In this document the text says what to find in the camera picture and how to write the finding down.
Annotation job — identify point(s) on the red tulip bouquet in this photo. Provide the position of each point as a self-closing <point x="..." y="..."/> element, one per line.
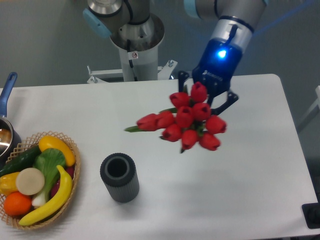
<point x="189" y="121"/>

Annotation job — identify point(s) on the dark grey ribbed vase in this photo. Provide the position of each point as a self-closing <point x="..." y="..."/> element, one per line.
<point x="119" y="174"/>

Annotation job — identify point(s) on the beige round slice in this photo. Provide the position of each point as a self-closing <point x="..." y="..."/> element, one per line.
<point x="30" y="181"/>

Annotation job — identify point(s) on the yellow banana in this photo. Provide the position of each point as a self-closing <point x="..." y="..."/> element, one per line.
<point x="54" y="204"/>

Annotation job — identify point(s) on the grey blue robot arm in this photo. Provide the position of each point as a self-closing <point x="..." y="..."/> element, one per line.
<point x="237" y="19"/>

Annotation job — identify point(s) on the green bok choy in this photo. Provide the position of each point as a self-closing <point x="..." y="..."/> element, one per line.
<point x="47" y="163"/>

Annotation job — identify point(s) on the woven wicker basket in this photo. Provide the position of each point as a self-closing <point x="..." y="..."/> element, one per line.
<point x="28" y="143"/>

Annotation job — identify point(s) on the yellow bell pepper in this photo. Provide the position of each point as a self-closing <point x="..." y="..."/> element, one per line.
<point x="8" y="183"/>

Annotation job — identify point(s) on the blue handled saucepan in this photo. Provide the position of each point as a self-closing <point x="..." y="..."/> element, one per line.
<point x="9" y="138"/>

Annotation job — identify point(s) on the white frame at right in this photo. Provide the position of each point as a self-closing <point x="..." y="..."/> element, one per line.
<point x="310" y="113"/>

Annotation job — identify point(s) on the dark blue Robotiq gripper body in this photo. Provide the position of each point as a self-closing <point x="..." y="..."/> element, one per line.
<point x="216" y="67"/>

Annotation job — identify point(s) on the dark red vegetable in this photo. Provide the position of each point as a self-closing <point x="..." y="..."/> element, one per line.
<point x="70" y="170"/>

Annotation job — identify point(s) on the black device at edge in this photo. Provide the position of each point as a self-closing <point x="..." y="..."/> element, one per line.
<point x="311" y="212"/>

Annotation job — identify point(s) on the orange fruit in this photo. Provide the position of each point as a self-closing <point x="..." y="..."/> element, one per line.
<point x="17" y="204"/>

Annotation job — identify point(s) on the green cucumber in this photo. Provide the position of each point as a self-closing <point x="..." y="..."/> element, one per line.
<point x="22" y="161"/>

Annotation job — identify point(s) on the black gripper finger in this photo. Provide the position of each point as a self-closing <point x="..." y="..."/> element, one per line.
<point x="230" y="100"/>
<point x="185" y="81"/>

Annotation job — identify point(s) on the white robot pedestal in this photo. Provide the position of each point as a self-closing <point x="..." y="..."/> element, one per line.
<point x="138" y="48"/>

